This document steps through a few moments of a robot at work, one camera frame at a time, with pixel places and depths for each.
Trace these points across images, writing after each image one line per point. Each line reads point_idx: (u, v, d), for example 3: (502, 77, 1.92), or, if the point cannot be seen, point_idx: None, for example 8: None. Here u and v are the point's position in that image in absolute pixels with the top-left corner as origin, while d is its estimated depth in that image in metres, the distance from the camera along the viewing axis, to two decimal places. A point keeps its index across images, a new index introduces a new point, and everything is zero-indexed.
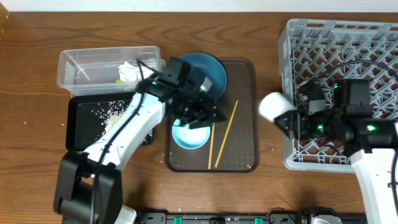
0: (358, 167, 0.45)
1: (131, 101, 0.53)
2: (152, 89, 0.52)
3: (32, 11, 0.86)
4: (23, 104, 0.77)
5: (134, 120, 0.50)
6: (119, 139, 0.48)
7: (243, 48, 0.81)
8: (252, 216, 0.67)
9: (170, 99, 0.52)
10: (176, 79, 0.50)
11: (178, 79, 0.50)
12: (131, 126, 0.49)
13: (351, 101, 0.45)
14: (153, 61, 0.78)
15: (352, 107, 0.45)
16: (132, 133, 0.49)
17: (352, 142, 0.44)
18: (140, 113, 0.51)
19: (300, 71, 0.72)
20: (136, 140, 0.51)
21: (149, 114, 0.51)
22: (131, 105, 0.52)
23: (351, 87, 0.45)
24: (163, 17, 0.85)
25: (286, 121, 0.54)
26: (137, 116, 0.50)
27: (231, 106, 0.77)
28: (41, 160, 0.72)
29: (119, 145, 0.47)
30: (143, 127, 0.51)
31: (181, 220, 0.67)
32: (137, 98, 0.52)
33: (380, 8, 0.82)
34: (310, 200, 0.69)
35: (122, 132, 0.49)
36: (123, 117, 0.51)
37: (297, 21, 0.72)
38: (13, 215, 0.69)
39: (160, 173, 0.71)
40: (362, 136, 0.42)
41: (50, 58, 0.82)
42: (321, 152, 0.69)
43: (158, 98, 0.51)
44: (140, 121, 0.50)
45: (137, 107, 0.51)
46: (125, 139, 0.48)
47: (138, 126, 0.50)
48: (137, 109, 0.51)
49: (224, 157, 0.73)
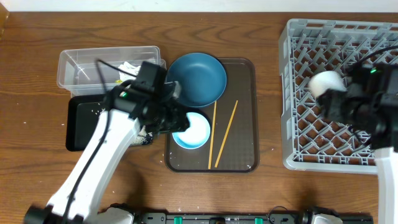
0: (382, 163, 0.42)
1: (97, 123, 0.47)
2: (120, 100, 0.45)
3: (33, 11, 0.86)
4: (23, 104, 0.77)
5: (102, 150, 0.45)
6: (87, 177, 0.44)
7: (243, 48, 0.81)
8: (252, 216, 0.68)
9: (144, 109, 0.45)
10: (152, 86, 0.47)
11: (153, 86, 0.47)
12: (99, 158, 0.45)
13: (388, 89, 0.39)
14: (153, 61, 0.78)
15: (388, 96, 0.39)
16: (102, 166, 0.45)
17: (381, 136, 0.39)
18: (108, 142, 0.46)
19: (300, 71, 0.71)
20: (111, 168, 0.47)
21: (119, 140, 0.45)
22: (97, 130, 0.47)
23: (392, 74, 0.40)
24: (163, 17, 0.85)
25: (327, 99, 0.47)
26: (104, 145, 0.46)
27: (231, 106, 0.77)
28: (41, 160, 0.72)
29: (87, 190, 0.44)
30: (116, 154, 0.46)
31: (181, 219, 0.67)
32: (103, 120, 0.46)
33: (380, 8, 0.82)
34: (310, 200, 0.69)
35: (90, 167, 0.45)
36: (89, 149, 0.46)
37: (297, 20, 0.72)
38: (13, 215, 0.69)
39: (160, 173, 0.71)
40: (395, 134, 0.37)
41: (50, 58, 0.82)
42: (321, 152, 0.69)
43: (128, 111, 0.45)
44: (110, 150, 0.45)
45: (102, 135, 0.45)
46: (94, 175, 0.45)
47: (106, 157, 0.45)
48: (103, 138, 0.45)
49: (224, 157, 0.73)
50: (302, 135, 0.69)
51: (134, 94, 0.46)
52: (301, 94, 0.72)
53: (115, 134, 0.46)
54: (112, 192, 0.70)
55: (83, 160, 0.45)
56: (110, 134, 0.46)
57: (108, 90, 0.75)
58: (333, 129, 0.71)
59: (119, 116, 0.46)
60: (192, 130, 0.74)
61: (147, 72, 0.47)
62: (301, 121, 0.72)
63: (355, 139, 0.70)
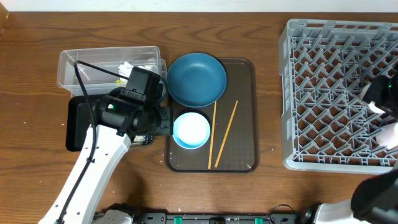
0: None
1: (84, 144, 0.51)
2: (110, 112, 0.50)
3: (33, 12, 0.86)
4: (23, 104, 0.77)
5: (90, 170, 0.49)
6: (77, 196, 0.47)
7: (243, 48, 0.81)
8: (252, 217, 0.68)
9: (135, 119, 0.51)
10: (142, 93, 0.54)
11: (144, 94, 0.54)
12: (87, 178, 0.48)
13: None
14: (153, 61, 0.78)
15: None
16: (91, 185, 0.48)
17: None
18: (96, 161, 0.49)
19: (300, 71, 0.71)
20: (100, 188, 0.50)
21: (107, 157, 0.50)
22: (83, 153, 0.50)
23: None
24: (163, 17, 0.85)
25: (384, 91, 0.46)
26: (92, 165, 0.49)
27: (231, 106, 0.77)
28: (41, 160, 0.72)
29: (77, 210, 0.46)
30: (104, 173, 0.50)
31: (181, 220, 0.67)
32: (90, 137, 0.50)
33: (380, 8, 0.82)
34: (309, 200, 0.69)
35: (79, 188, 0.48)
36: (76, 172, 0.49)
37: (297, 20, 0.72)
38: (13, 215, 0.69)
39: (160, 173, 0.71)
40: None
41: (50, 58, 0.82)
42: (321, 152, 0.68)
43: (119, 122, 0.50)
44: (97, 170, 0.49)
45: (89, 155, 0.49)
46: (84, 194, 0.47)
47: (94, 176, 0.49)
48: (91, 157, 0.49)
49: (224, 157, 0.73)
50: (302, 135, 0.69)
51: (120, 104, 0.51)
52: (301, 94, 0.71)
53: (102, 153, 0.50)
54: (112, 192, 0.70)
55: (71, 182, 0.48)
56: (97, 152, 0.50)
57: (109, 90, 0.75)
58: (333, 129, 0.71)
59: (106, 131, 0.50)
60: (191, 129, 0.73)
61: (137, 79, 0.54)
62: (301, 121, 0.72)
63: (355, 139, 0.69)
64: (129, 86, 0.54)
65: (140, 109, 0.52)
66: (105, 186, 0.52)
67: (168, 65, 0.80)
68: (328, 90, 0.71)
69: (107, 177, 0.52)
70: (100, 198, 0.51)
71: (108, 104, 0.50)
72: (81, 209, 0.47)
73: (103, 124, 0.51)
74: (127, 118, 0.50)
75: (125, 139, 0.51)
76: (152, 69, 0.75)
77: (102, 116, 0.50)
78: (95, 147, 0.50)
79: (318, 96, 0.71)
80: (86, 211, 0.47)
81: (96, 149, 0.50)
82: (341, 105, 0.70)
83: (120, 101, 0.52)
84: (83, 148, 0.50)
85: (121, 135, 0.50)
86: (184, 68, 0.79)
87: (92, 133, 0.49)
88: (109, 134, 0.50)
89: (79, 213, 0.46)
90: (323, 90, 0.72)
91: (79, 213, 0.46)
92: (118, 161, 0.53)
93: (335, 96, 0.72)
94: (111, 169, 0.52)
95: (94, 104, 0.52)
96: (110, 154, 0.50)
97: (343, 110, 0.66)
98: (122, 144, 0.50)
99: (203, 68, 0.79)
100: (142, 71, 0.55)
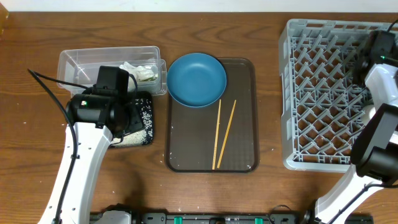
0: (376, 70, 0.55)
1: (65, 143, 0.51)
2: (83, 109, 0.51)
3: (33, 12, 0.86)
4: (23, 104, 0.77)
5: (76, 167, 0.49)
6: (68, 195, 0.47)
7: (243, 48, 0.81)
8: (252, 217, 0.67)
9: (111, 111, 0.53)
10: (113, 89, 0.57)
11: (116, 89, 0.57)
12: (75, 174, 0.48)
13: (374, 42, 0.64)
14: (153, 61, 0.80)
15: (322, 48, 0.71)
16: (79, 182, 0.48)
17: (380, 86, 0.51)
18: (81, 156, 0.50)
19: (300, 71, 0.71)
20: (91, 182, 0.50)
21: (91, 152, 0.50)
22: (66, 152, 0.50)
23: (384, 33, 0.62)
24: (163, 17, 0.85)
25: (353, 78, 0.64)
26: (78, 160, 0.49)
27: (231, 106, 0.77)
28: (41, 160, 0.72)
29: (72, 206, 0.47)
30: (91, 167, 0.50)
31: (181, 219, 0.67)
32: (70, 136, 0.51)
33: (380, 8, 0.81)
34: (310, 200, 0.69)
35: (69, 185, 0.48)
36: (63, 169, 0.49)
37: (297, 21, 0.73)
38: (12, 216, 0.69)
39: (160, 173, 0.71)
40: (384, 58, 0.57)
41: (50, 58, 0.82)
42: (321, 152, 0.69)
43: (96, 117, 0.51)
44: (84, 165, 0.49)
45: (73, 152, 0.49)
46: (75, 191, 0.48)
47: (81, 171, 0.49)
48: (75, 154, 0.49)
49: (224, 157, 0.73)
50: (302, 135, 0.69)
51: (93, 99, 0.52)
52: (301, 94, 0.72)
53: (86, 147, 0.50)
54: (112, 192, 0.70)
55: (61, 181, 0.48)
56: (80, 148, 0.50)
57: None
58: (333, 129, 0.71)
59: (85, 127, 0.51)
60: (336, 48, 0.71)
61: (106, 78, 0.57)
62: (301, 121, 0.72)
63: None
64: (99, 84, 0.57)
65: (112, 101, 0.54)
66: (96, 180, 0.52)
67: (168, 65, 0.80)
68: (328, 90, 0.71)
69: (96, 170, 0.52)
70: (93, 192, 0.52)
71: (81, 101, 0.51)
72: (76, 205, 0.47)
73: (81, 121, 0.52)
74: (103, 111, 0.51)
75: (106, 130, 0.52)
76: (152, 69, 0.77)
77: (77, 114, 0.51)
78: (78, 144, 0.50)
79: (318, 96, 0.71)
80: (81, 206, 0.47)
81: (78, 144, 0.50)
82: (341, 105, 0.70)
83: (91, 96, 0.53)
84: (66, 147, 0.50)
85: (101, 127, 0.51)
86: (185, 68, 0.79)
87: (72, 131, 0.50)
88: (89, 129, 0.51)
89: (75, 210, 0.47)
90: (323, 90, 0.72)
91: (75, 208, 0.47)
92: (102, 153, 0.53)
93: (336, 97, 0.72)
94: (97, 163, 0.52)
95: (67, 106, 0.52)
96: (93, 147, 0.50)
97: (343, 110, 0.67)
98: (104, 135, 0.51)
99: (201, 67, 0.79)
100: (110, 69, 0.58)
